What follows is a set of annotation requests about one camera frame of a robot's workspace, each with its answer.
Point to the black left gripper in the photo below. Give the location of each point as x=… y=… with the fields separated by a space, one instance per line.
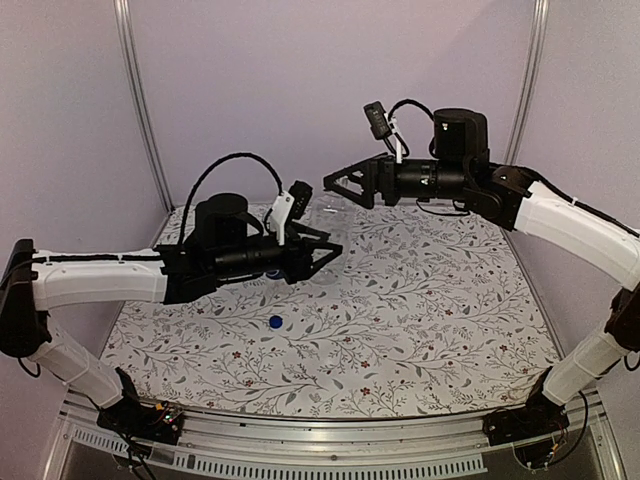
x=302 y=250

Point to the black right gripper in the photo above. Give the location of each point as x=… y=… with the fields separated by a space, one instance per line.
x=378 y=175

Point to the Pepsi bottle with blue label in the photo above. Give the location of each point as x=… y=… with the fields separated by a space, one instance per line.
x=275 y=274

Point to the blue bottle cap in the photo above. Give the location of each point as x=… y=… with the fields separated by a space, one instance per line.
x=275 y=322

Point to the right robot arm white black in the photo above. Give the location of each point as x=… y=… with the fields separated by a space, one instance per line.
x=515 y=199

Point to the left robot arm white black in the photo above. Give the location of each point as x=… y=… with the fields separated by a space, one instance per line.
x=228 y=245

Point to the floral patterned table mat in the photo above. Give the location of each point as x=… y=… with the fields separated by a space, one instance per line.
x=431 y=316

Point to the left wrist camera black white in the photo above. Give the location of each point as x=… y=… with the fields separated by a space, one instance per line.
x=289 y=205

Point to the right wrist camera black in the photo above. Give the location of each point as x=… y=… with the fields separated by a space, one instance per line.
x=378 y=122

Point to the aluminium slotted front rail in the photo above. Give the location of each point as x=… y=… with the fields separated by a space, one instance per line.
x=229 y=445

